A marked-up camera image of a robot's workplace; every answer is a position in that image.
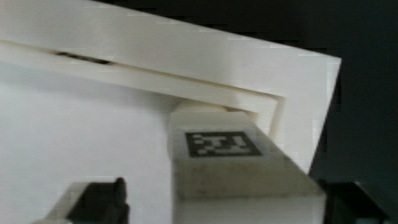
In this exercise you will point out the white U-shaped fence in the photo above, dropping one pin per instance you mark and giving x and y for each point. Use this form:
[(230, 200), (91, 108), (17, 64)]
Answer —
[(88, 39)]

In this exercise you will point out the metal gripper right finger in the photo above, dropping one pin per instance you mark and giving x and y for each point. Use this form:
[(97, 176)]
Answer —
[(353, 207)]

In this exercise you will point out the white square tabletop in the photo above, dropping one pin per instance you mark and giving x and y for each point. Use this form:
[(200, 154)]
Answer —
[(84, 116)]

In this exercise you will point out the white table leg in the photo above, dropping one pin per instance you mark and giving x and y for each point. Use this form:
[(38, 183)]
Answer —
[(239, 183)]

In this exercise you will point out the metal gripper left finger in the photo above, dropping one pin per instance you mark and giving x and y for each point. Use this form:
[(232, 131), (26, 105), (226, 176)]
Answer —
[(93, 204)]

